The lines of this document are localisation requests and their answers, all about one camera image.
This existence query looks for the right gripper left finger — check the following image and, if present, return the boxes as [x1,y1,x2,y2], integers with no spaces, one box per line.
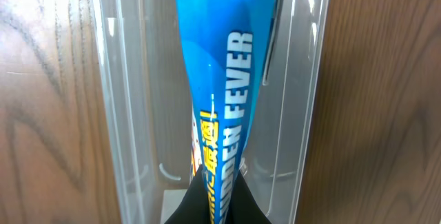
[165,166,210,224]

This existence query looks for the blue medicine box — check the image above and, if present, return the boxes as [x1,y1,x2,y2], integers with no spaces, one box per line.
[176,0,277,223]

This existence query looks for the clear plastic container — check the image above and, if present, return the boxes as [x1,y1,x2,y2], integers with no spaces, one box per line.
[92,0,329,223]

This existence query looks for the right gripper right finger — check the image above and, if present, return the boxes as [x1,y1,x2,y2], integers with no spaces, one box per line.
[225,172,271,224]

